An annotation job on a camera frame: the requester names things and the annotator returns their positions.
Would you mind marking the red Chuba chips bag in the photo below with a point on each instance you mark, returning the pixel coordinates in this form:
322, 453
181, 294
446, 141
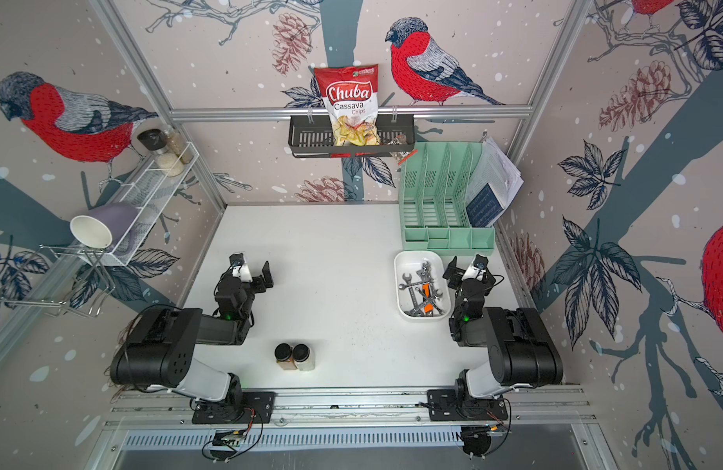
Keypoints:
351, 99

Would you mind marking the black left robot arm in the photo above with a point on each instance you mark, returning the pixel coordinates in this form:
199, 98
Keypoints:
157, 352

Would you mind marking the purple white cup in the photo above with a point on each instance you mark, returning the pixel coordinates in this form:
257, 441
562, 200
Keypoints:
104, 226

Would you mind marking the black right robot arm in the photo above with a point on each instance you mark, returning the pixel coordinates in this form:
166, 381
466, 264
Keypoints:
520, 352

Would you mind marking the white plastic storage box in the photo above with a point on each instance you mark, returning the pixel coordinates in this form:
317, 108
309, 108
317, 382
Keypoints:
422, 291

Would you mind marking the white spice jar black lid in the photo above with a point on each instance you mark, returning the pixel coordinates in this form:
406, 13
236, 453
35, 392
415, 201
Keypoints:
303, 357

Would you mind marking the spice jar on shelf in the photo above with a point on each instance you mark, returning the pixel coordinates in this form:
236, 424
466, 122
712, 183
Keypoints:
154, 140

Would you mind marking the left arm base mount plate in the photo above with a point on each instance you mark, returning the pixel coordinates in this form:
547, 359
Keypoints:
257, 406

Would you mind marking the wire cup holder rack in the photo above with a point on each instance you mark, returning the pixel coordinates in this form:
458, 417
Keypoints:
56, 281

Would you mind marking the dark blue notebook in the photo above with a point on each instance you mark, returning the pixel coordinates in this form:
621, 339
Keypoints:
485, 208

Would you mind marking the small silver open-end wrench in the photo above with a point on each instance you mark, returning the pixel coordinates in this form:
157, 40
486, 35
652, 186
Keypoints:
406, 285

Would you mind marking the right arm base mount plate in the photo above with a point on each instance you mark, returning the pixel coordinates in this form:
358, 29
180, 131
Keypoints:
445, 405

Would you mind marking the brown spice jar black lid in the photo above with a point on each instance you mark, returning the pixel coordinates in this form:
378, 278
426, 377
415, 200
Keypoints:
284, 357

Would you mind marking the long silver combination wrench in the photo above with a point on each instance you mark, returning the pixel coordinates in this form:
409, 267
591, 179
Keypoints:
414, 310

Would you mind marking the white wire wall shelf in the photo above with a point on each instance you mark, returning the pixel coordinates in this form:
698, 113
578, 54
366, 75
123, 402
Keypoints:
148, 191

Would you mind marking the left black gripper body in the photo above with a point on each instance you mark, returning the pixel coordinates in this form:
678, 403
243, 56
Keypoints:
257, 286

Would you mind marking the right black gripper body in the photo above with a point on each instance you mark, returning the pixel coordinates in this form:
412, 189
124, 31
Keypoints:
455, 282

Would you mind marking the green plastic file organizer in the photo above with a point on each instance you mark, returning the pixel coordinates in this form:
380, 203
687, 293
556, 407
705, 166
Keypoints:
432, 208

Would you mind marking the white paper documents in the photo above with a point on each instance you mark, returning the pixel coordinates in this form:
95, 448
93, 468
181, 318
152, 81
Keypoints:
496, 169

